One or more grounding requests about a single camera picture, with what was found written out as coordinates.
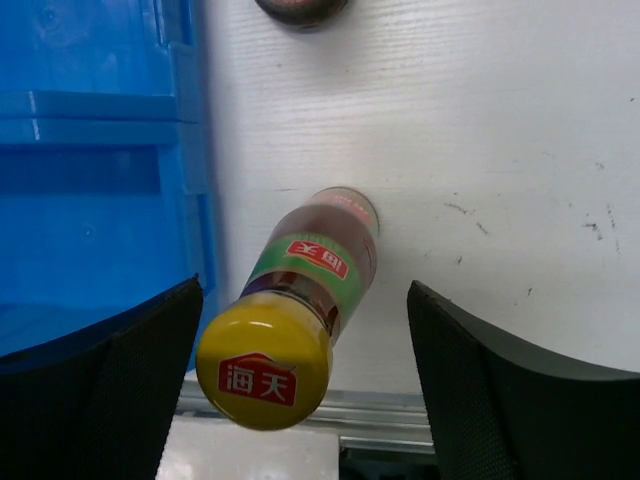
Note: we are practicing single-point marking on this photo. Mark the red-lidded sauce jar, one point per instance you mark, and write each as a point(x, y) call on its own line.
point(302, 14)

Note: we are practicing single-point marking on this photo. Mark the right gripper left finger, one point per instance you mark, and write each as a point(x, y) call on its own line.
point(98, 403)

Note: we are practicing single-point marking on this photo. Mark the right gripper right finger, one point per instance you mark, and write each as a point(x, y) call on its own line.
point(500, 407)

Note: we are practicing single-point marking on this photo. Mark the yellow-capped sauce bottle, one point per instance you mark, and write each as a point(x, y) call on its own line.
point(266, 361)

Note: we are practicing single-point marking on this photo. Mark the blue three-compartment plastic bin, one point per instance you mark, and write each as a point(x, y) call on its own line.
point(107, 196)

